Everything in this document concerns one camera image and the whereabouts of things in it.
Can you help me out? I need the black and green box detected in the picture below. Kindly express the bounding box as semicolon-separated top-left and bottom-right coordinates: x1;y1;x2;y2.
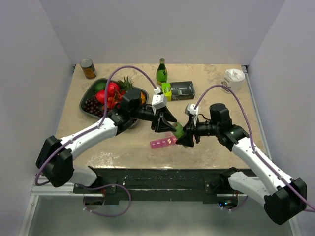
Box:
161;81;195;101

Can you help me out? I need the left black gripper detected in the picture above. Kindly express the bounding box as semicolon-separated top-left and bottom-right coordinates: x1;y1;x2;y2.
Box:
131;105;177;133

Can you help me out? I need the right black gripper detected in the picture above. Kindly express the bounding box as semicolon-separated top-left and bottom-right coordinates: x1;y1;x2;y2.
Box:
176;115;220;147

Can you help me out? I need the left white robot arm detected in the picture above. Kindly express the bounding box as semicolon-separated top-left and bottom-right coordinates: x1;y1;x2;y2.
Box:
36;89;177;193

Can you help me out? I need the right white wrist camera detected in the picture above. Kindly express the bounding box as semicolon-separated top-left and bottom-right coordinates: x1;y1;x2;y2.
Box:
184;104;199;126

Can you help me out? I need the dark grey fruit tray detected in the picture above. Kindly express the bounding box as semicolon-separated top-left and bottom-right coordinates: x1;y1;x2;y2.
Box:
79;78;149;129

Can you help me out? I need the pink weekly pill organizer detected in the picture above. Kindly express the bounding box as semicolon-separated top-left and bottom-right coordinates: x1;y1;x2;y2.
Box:
150;132;177;149

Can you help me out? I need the green lidded pill bottle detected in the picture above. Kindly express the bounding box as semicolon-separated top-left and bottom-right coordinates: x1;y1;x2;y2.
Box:
173;130;185;139

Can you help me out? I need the green bottle screw cap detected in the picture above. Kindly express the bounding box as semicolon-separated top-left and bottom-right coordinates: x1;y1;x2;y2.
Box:
172;122;183;132

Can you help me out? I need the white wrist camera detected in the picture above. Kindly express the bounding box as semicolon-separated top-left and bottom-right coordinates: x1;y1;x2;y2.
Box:
152;94;167;110
184;104;199;126

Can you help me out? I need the small pineapple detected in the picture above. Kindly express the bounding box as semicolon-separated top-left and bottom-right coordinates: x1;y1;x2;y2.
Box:
117;76;133;91

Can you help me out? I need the white toilet paper roll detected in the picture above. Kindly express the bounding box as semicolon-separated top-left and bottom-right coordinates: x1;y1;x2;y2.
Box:
221;68;245;94

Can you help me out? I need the green lime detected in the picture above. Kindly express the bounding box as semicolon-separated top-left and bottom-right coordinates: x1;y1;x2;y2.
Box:
94;82;106;93

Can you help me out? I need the red apple upper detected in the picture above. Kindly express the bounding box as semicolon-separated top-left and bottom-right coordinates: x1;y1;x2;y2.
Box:
107;82;120;97

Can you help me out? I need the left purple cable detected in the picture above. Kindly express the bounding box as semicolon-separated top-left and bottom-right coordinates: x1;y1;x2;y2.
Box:
34;65;160;218

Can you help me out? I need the tin food can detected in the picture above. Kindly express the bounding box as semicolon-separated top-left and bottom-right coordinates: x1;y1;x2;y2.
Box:
80;58;97;79

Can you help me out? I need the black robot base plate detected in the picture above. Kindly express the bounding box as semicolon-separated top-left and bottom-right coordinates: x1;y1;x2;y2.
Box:
73;167;238;205

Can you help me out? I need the red apple lower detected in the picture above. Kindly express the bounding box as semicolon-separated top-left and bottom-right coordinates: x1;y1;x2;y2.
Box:
95;90;108;105

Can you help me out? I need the red apple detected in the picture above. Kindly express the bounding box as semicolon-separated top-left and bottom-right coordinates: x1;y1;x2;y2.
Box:
95;90;108;105
107;82;120;97

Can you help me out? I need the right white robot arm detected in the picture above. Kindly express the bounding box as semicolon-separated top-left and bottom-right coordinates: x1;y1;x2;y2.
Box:
176;103;307;225

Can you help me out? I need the green glass bottle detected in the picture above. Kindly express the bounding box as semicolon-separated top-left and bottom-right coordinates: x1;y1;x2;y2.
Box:
156;58;168;85

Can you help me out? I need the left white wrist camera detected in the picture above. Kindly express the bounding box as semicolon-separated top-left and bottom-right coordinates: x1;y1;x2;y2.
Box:
152;94;167;110

